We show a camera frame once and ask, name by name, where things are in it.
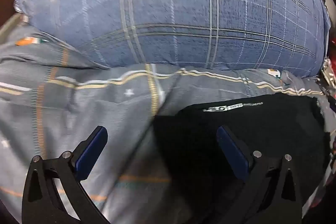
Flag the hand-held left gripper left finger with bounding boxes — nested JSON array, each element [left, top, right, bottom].
[[22, 126, 111, 224]]

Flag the blue plaid pillow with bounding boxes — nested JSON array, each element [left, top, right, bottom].
[[14, 0, 330, 78]]

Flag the grey patterned bedsheet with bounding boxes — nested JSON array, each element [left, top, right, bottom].
[[0, 14, 336, 224]]

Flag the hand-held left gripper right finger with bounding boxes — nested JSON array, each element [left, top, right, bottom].
[[216, 125, 304, 224]]

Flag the black pants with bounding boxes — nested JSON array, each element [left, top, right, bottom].
[[154, 94, 332, 224]]

